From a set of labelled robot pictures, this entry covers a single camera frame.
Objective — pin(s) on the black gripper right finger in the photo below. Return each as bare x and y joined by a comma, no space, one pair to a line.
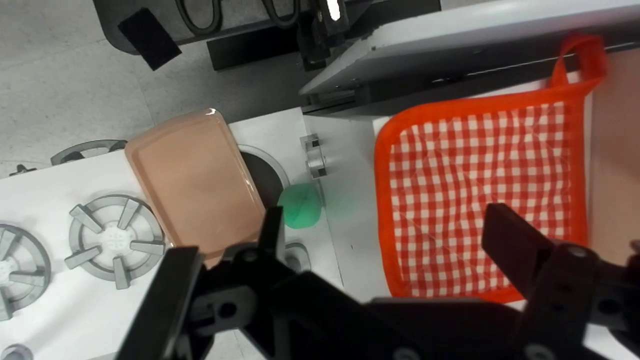
532,261

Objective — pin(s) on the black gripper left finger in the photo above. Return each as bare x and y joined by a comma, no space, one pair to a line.
160,306

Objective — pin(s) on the pink plastic tray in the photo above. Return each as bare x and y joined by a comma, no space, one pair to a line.
193,181

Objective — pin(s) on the beige wooden box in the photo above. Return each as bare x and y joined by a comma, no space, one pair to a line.
617,153

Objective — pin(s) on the grey toy stove burner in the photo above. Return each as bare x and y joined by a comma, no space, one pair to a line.
82,151
20,270
116,236

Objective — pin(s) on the orange checkered pot holder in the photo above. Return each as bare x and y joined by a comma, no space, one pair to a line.
480,181

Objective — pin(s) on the grey toy faucet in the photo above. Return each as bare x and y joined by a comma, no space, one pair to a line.
296,256

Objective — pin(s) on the green ball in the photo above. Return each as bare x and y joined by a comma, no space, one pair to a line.
300,207

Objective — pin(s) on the grey toy door latch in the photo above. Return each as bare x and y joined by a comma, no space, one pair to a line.
312,154

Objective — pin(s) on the white toy kitchen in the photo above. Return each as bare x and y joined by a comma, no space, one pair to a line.
346,146

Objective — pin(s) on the small black block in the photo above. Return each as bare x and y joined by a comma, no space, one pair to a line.
150,38

